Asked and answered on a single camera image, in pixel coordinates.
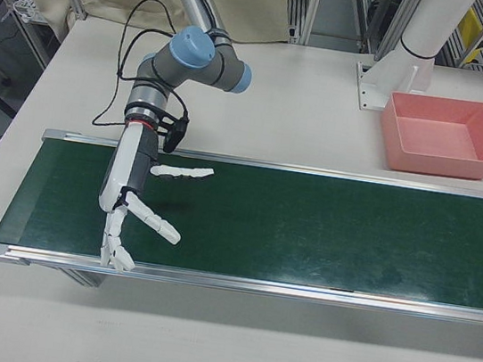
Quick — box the pink plastic box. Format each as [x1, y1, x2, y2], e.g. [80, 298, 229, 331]
[373, 87, 483, 184]

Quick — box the green conveyor belt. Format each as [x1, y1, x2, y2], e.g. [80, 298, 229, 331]
[0, 120, 483, 342]

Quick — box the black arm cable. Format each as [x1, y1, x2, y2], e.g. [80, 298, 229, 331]
[90, 0, 207, 139]

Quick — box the white column stand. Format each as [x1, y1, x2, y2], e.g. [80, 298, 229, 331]
[349, 0, 473, 126]

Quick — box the white grey robot hand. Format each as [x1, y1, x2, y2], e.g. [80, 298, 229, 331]
[88, 119, 221, 283]

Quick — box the yellow plastic object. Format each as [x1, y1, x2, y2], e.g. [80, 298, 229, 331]
[457, 7, 483, 43]

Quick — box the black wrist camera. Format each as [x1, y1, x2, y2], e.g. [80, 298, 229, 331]
[155, 109, 192, 157]

